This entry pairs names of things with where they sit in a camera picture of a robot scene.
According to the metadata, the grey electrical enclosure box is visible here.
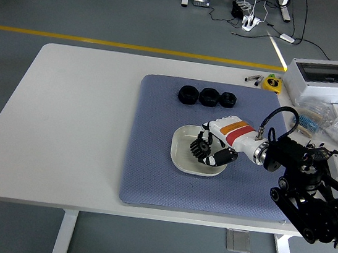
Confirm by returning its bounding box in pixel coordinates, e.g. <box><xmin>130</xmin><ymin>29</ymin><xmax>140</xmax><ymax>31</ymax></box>
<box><xmin>279</xmin><ymin>53</ymin><xmax>338</xmax><ymax>112</ymax></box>

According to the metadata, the white cable bundle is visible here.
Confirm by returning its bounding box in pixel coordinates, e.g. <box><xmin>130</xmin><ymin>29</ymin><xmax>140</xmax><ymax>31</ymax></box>
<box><xmin>240</xmin><ymin>0</ymin><xmax>272</xmax><ymax>24</ymax></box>

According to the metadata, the large black hex nut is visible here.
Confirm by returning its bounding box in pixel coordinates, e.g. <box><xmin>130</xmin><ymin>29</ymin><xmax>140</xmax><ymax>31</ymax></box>
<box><xmin>177</xmin><ymin>84</ymin><xmax>200</xmax><ymax>106</ymax></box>
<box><xmin>197</xmin><ymin>86</ymin><xmax>222</xmax><ymax>109</ymax></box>

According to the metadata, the blue-grey textured mat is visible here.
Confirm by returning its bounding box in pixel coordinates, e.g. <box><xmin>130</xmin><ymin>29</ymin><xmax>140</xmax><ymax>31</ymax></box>
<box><xmin>117</xmin><ymin>71</ymin><xmax>306</xmax><ymax>226</ymax></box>

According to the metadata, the white power strip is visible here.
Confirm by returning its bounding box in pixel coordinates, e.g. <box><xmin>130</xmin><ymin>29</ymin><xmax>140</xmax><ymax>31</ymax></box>
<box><xmin>240</xmin><ymin>14</ymin><xmax>263</xmax><ymax>34</ymax></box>

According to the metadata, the white power adapter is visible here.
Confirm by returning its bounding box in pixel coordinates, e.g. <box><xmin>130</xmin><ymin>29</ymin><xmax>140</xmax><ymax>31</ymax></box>
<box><xmin>279</xmin><ymin>33</ymin><xmax>296</xmax><ymax>45</ymax></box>

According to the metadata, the yellow tape measure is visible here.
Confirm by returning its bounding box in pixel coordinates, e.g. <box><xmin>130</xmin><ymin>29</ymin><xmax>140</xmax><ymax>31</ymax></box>
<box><xmin>261</xmin><ymin>72</ymin><xmax>285</xmax><ymax>95</ymax></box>

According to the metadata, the thin black phone cable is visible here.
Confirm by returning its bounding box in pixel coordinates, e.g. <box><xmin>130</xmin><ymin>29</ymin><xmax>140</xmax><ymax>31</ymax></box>
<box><xmin>206</xmin><ymin>6</ymin><xmax>246</xmax><ymax>27</ymax></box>

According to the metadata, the metal floor plate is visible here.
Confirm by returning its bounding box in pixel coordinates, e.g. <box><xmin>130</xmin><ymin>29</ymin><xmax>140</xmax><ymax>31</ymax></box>
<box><xmin>223</xmin><ymin>228</ymin><xmax>253</xmax><ymax>253</ymax></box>

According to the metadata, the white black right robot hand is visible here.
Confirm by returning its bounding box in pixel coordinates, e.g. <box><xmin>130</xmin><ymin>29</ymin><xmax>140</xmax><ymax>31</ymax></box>
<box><xmin>187</xmin><ymin>110</ymin><xmax>266</xmax><ymax>174</ymax></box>

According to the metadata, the large black gear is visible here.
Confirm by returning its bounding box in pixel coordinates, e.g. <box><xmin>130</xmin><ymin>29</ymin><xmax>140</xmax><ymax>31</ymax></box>
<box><xmin>188</xmin><ymin>135</ymin><xmax>215</xmax><ymax>165</ymax></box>

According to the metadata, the long black cable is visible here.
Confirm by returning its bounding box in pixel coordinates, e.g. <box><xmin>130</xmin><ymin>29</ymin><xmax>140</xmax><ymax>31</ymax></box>
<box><xmin>228</xmin><ymin>0</ymin><xmax>338</xmax><ymax>61</ymax></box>

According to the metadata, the white table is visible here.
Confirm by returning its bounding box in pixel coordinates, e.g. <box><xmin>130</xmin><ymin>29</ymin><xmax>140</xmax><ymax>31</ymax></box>
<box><xmin>0</xmin><ymin>36</ymin><xmax>338</xmax><ymax>253</ymax></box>

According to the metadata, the white square dish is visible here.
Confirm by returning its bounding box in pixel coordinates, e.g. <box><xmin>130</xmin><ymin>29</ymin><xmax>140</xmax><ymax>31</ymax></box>
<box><xmin>167</xmin><ymin>122</ymin><xmax>233</xmax><ymax>180</ymax></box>

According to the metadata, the small black hex nut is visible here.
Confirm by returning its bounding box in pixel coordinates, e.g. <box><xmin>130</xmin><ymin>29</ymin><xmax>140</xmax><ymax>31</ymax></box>
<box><xmin>218</xmin><ymin>91</ymin><xmax>239</xmax><ymax>110</ymax></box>

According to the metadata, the bag of blue resistors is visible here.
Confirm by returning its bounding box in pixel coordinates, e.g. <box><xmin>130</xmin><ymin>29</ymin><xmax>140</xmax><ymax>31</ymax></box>
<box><xmin>289</xmin><ymin>98</ymin><xmax>338</xmax><ymax>142</ymax></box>

